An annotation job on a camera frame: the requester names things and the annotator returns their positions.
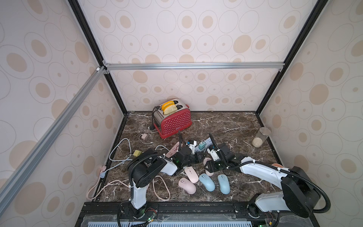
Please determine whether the pink power strip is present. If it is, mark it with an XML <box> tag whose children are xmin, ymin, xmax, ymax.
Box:
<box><xmin>165</xmin><ymin>142</ymin><xmax>180</xmax><ymax>159</ymax></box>

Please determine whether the pink mouse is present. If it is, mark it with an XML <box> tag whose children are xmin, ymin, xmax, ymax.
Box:
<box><xmin>203</xmin><ymin>158</ymin><xmax>214</xmax><ymax>176</ymax></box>
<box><xmin>184</xmin><ymin>166</ymin><xmax>199</xmax><ymax>183</ymax></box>
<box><xmin>178</xmin><ymin>177</ymin><xmax>196</xmax><ymax>194</ymax></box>

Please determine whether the teal charger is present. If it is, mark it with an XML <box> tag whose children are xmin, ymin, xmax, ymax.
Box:
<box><xmin>198</xmin><ymin>142</ymin><xmax>206</xmax><ymax>150</ymax></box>

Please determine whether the white usb cable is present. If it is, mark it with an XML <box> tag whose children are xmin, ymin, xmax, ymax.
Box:
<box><xmin>138</xmin><ymin>134</ymin><xmax>154</xmax><ymax>145</ymax></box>

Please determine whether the yellow charger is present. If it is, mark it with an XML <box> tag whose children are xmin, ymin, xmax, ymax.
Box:
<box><xmin>133</xmin><ymin>150</ymin><xmax>142</xmax><ymax>157</ymax></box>

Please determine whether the light blue power strip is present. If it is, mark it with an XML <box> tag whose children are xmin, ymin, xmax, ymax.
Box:
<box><xmin>195</xmin><ymin>138</ymin><xmax>213</xmax><ymax>152</ymax></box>

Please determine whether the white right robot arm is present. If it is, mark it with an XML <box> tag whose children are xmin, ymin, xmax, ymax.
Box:
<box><xmin>205</xmin><ymin>145</ymin><xmax>331</xmax><ymax>218</ymax></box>

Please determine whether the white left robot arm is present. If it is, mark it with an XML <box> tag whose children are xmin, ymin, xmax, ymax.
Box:
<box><xmin>127</xmin><ymin>146</ymin><xmax>206</xmax><ymax>219</ymax></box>

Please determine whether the blue mouse far right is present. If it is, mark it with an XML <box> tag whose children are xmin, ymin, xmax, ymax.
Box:
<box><xmin>217</xmin><ymin>174</ymin><xmax>230</xmax><ymax>194</ymax></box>

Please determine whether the blue mouse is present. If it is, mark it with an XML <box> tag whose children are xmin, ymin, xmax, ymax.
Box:
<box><xmin>199</xmin><ymin>173</ymin><xmax>216</xmax><ymax>192</ymax></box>
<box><xmin>217</xmin><ymin>174</ymin><xmax>230</xmax><ymax>194</ymax></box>

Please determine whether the blue mouse middle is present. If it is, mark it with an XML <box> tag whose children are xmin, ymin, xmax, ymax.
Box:
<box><xmin>199</xmin><ymin>173</ymin><xmax>216</xmax><ymax>192</ymax></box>

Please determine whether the red polka dot toaster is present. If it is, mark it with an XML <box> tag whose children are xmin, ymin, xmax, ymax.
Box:
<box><xmin>152</xmin><ymin>98</ymin><xmax>192</xmax><ymax>139</ymax></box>

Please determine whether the glass jar with powder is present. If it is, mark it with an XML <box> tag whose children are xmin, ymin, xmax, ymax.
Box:
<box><xmin>251</xmin><ymin>127</ymin><xmax>271</xmax><ymax>148</ymax></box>

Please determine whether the orange ceramic mug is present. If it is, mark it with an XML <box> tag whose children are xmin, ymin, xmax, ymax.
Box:
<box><xmin>272</xmin><ymin>163</ymin><xmax>284</xmax><ymax>168</ymax></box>

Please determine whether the yellow toast slice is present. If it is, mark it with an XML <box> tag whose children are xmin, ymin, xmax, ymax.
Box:
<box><xmin>161</xmin><ymin>100</ymin><xmax>178</xmax><ymax>115</ymax></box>

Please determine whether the pink power cable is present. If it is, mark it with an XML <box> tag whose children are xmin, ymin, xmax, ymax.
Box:
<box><xmin>86</xmin><ymin>166</ymin><xmax>171</xmax><ymax>201</ymax></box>

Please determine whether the light blue power cable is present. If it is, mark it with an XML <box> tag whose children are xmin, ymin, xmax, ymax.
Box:
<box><xmin>99</xmin><ymin>138</ymin><xmax>171</xmax><ymax>179</ymax></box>

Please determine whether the silver back frame bar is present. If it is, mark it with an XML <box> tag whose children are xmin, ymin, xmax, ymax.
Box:
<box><xmin>105</xmin><ymin>61</ymin><xmax>285</xmax><ymax>71</ymax></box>

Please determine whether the silver frame bar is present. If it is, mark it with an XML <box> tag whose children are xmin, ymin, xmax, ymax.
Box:
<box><xmin>105</xmin><ymin>61</ymin><xmax>285</xmax><ymax>71</ymax></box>
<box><xmin>0</xmin><ymin>66</ymin><xmax>105</xmax><ymax>213</ymax></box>

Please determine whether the black front rail base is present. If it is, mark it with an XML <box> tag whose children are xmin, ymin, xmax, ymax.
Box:
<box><xmin>76</xmin><ymin>202</ymin><xmax>319</xmax><ymax>227</ymax></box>

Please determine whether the silver left frame bar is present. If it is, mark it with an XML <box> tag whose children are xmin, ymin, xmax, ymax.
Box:
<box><xmin>0</xmin><ymin>66</ymin><xmax>105</xmax><ymax>213</ymax></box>

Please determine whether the black right frame post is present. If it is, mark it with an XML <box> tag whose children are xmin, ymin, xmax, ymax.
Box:
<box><xmin>256</xmin><ymin>0</ymin><xmax>329</xmax><ymax>116</ymax></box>

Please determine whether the black corner frame post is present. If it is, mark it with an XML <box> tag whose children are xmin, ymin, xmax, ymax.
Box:
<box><xmin>67</xmin><ymin>0</ymin><xmax>128</xmax><ymax>115</ymax></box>

